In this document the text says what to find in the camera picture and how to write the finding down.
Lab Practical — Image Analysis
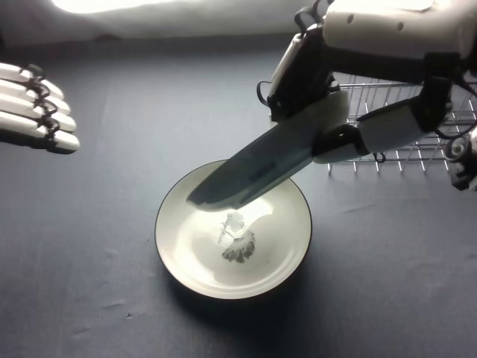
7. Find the white cloth sheet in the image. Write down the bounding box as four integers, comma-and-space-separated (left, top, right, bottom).
0, 0, 329, 42

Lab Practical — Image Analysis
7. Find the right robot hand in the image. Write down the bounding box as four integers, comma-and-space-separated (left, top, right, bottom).
256, 0, 477, 165

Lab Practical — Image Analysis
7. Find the silver wire plate rack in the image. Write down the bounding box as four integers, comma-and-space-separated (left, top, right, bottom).
327, 72, 477, 175

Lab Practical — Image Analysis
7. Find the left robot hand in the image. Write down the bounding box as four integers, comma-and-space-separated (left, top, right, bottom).
0, 62, 81, 154

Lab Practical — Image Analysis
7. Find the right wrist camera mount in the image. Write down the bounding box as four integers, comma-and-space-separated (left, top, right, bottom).
445, 126, 477, 192

